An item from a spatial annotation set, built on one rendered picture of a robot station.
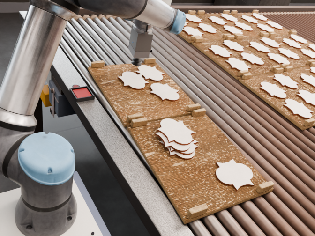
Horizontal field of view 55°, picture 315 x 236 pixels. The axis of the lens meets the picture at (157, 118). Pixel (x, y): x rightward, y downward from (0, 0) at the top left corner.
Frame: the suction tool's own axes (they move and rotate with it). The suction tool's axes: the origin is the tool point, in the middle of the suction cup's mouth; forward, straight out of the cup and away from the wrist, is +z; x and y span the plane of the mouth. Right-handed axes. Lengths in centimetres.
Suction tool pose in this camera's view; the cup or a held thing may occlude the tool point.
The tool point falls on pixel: (136, 63)
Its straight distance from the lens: 129.0
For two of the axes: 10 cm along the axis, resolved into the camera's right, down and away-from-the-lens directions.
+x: -9.2, 0.6, -3.8
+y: -3.3, -6.3, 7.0
